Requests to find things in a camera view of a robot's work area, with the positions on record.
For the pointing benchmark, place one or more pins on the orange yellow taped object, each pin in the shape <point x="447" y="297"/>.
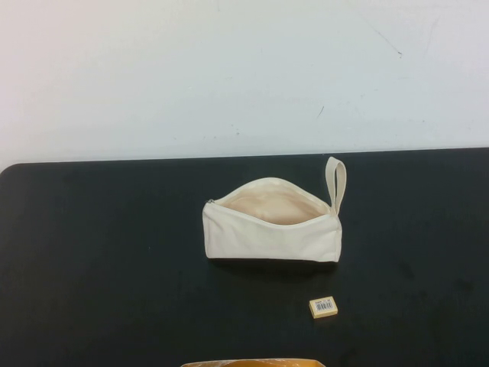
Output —
<point x="248" y="363"/>

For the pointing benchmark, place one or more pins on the cream canvas pencil case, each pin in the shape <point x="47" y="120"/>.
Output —
<point x="263" y="241"/>

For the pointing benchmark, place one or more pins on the yellow eraser with barcode label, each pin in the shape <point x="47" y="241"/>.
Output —
<point x="323" y="307"/>

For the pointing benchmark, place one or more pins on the black table mat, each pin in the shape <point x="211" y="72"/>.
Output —
<point x="114" y="267"/>

